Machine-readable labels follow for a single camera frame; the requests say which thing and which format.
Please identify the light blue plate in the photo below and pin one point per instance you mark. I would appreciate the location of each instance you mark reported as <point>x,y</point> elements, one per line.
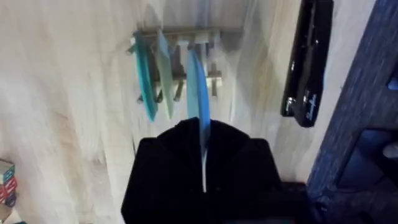
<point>197,93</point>

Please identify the pale green plate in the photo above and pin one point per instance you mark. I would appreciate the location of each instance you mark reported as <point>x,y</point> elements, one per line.
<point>165,77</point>

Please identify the small peg dish rack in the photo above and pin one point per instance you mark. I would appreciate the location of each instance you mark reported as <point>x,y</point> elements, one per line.
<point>199,34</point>

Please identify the teal plate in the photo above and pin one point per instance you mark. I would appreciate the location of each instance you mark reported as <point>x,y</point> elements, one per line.
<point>145,81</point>

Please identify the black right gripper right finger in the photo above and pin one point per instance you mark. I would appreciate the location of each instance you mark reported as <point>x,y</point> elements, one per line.
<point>242,174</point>

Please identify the heap of wooden letter blocks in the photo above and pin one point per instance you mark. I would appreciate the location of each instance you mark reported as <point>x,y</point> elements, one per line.
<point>7,183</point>

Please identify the black stapler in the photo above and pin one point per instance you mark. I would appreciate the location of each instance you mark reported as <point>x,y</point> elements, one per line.
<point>306,68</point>

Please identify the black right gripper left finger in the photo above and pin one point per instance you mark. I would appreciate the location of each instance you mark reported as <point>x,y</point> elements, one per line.
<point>168,174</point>

